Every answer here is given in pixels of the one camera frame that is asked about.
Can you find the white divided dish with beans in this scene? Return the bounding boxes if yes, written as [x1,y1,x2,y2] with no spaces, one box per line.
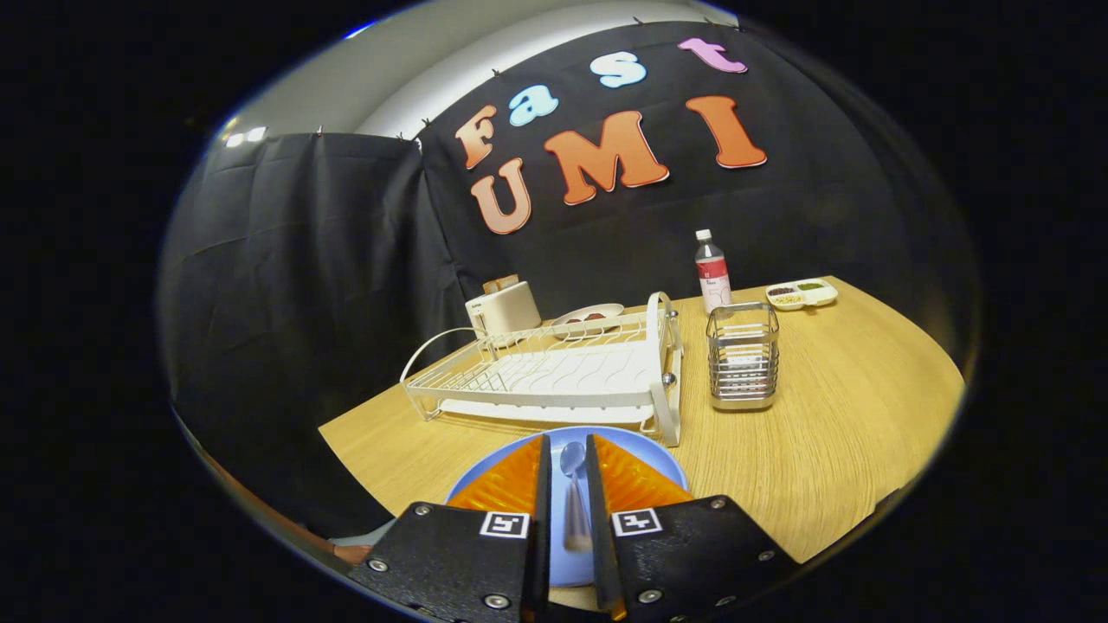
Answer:
[765,278,839,312]

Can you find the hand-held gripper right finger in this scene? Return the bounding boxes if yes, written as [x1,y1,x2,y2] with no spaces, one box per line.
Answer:
[584,434,802,623]

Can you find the white drip tray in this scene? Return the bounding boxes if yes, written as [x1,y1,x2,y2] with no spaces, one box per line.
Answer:
[437,342,660,425]

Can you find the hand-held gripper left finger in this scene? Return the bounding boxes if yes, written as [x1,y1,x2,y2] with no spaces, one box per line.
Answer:
[349,434,553,623]

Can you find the white wire dish rack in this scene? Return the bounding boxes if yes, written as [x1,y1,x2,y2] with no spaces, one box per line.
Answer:
[400,292,685,448]

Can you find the clear bottle with red label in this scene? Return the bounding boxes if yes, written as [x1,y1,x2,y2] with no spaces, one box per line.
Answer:
[694,228,733,314]

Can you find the metal wire basket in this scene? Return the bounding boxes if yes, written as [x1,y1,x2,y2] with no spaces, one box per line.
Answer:
[705,301,781,411]

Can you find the spoon with blue checked handle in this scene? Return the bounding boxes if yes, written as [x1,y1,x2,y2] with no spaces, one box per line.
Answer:
[559,440,595,554]

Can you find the white plate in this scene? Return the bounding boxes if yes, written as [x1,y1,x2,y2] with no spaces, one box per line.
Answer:
[551,303,626,330]

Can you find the blue plate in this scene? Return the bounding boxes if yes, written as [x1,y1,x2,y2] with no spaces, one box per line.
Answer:
[444,426,689,589]

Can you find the black backdrop cloth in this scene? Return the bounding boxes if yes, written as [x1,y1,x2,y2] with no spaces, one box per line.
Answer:
[158,22,983,537]

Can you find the white toaster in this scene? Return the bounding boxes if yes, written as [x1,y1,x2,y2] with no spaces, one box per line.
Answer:
[465,280,543,340]

